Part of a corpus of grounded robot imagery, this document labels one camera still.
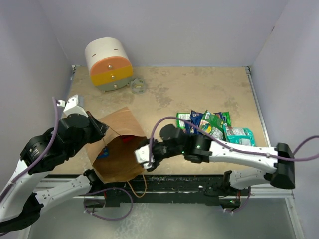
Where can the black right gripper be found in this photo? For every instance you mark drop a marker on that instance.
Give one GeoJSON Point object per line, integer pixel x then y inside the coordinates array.
{"type": "Point", "coordinates": [155, 164]}

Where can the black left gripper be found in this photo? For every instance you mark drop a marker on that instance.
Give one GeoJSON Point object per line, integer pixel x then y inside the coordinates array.
{"type": "Point", "coordinates": [100, 129]}

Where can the green white snack packet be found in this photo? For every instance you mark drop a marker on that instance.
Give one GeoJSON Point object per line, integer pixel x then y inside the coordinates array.
{"type": "Point", "coordinates": [186, 116]}

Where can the brown paper bag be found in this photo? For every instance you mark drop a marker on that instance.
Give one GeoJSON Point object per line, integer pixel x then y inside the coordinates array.
{"type": "Point", "coordinates": [120, 165]}

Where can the pink red snack packet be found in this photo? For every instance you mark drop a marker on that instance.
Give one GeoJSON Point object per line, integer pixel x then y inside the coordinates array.
{"type": "Point", "coordinates": [126, 138]}

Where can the blue white chips bag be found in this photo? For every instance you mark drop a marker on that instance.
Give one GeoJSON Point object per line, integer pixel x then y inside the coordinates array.
{"type": "Point", "coordinates": [195, 119]}

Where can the yellow green snack bag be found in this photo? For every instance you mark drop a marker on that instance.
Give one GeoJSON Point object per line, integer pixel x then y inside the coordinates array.
{"type": "Point", "coordinates": [212, 124]}

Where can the red blue snack packet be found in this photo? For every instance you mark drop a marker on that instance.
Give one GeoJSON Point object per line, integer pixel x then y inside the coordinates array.
{"type": "Point", "coordinates": [222, 116]}

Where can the teal snack packet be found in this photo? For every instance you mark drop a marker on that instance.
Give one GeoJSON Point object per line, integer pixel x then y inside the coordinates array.
{"type": "Point", "coordinates": [241, 136]}

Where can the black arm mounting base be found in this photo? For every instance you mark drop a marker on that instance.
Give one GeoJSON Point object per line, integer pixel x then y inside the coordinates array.
{"type": "Point", "coordinates": [169, 189]}

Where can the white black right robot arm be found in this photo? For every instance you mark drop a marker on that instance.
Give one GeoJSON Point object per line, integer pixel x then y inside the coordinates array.
{"type": "Point", "coordinates": [271, 165]}

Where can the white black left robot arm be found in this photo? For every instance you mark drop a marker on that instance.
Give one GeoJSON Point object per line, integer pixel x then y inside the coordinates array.
{"type": "Point", "coordinates": [20, 205]}

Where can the clear tape roll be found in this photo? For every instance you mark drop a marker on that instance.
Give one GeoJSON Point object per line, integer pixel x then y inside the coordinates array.
{"type": "Point", "coordinates": [137, 86]}

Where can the white cylindrical mini drawer cabinet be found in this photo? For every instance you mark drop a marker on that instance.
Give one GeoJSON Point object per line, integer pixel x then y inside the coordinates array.
{"type": "Point", "coordinates": [108, 64]}

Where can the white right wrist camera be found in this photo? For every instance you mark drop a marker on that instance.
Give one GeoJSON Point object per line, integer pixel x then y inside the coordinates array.
{"type": "Point", "coordinates": [144, 159]}

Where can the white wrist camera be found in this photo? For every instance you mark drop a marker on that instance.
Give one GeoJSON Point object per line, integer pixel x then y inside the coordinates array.
{"type": "Point", "coordinates": [144, 159]}
{"type": "Point", "coordinates": [74, 105]}

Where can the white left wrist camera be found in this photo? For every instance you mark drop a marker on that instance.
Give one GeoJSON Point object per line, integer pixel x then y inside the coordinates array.
{"type": "Point", "coordinates": [74, 105]}

